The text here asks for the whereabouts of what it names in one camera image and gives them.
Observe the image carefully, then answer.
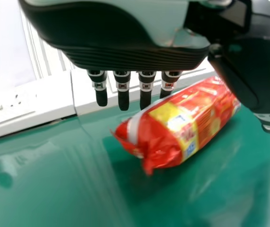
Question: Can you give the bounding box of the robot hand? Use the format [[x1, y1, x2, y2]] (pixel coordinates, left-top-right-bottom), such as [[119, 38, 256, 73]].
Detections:
[[18, 0, 270, 134]]

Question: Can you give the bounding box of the red biscuit packet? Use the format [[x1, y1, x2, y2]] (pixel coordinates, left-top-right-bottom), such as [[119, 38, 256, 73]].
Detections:
[[108, 75, 243, 176]]

